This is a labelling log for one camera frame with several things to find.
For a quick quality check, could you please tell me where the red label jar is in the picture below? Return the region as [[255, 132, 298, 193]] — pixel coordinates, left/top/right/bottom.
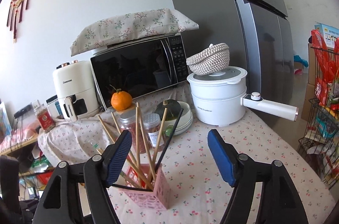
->
[[32, 100, 55, 133]]

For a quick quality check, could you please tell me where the white bowl stack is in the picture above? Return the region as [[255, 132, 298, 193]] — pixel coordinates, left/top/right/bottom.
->
[[163, 101, 192, 135]]

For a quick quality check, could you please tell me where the white electric pot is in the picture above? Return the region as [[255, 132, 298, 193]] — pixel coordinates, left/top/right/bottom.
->
[[187, 66, 298, 127]]

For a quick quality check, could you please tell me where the red chinese knot decoration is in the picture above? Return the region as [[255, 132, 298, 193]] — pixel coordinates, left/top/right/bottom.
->
[[6, 0, 29, 43]]

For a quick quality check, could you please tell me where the woven rope basket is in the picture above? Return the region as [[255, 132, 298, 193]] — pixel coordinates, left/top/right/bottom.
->
[[186, 43, 230, 76]]

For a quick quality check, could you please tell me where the green squash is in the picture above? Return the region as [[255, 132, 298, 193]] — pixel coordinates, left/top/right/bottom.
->
[[153, 99, 182, 121]]

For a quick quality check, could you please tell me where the orange mandarin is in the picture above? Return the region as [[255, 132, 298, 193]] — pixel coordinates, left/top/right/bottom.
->
[[110, 86, 133, 111]]

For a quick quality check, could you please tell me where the bamboo chopstick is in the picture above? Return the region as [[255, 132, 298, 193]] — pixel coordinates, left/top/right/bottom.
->
[[136, 102, 142, 188], [137, 107, 156, 183], [150, 108, 168, 172], [98, 116, 154, 190]]

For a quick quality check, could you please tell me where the black microwave oven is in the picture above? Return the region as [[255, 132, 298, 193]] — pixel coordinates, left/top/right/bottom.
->
[[90, 35, 189, 109]]

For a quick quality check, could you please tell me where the pink plastic utensil basket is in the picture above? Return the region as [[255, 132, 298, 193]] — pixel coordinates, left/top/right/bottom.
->
[[115, 166, 171, 211]]

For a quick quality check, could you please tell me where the grey refrigerator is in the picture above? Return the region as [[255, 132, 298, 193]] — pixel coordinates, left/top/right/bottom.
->
[[172, 0, 294, 104]]

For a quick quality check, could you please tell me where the small green jade ball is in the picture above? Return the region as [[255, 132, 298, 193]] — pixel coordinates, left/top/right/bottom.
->
[[165, 125, 173, 137]]

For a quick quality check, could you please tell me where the black wire rack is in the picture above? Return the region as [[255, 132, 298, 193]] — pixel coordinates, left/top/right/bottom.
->
[[298, 44, 338, 188]]

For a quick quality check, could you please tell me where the goji berry jar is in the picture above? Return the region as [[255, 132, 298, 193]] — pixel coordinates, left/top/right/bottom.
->
[[119, 109, 146, 154]]

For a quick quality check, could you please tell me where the white air fryer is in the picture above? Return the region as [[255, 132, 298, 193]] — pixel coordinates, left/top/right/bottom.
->
[[52, 61, 99, 122]]

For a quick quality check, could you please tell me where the dried fruit jar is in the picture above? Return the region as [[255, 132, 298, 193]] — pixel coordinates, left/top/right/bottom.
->
[[143, 113, 161, 150]]

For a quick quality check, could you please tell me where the cherry print tablecloth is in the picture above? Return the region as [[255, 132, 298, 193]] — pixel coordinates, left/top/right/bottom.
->
[[38, 111, 336, 223]]

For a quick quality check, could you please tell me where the floral microwave cover cloth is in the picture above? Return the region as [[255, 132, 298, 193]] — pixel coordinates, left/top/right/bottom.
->
[[70, 8, 199, 56]]

